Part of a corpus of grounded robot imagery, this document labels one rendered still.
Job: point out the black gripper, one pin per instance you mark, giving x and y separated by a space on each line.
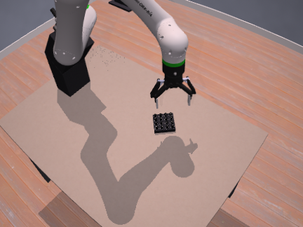
176 82

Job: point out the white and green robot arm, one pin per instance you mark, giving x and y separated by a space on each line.
75 16

